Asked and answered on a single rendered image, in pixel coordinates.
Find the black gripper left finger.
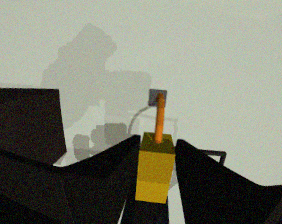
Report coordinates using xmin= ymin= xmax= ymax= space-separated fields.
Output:
xmin=0 ymin=135 xmax=140 ymax=224

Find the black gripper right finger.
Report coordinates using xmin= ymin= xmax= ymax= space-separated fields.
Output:
xmin=174 ymin=139 xmax=282 ymax=224

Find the black power strip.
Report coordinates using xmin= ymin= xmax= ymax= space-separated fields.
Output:
xmin=120 ymin=164 xmax=170 ymax=224

